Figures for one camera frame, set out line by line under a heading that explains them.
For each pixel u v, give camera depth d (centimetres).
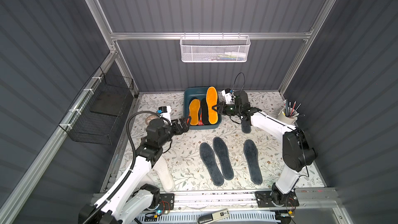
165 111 67
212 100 88
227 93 82
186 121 102
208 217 66
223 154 89
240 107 71
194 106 109
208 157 87
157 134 57
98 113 74
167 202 72
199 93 119
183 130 67
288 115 96
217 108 85
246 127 98
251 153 89
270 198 73
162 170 83
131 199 57
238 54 86
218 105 84
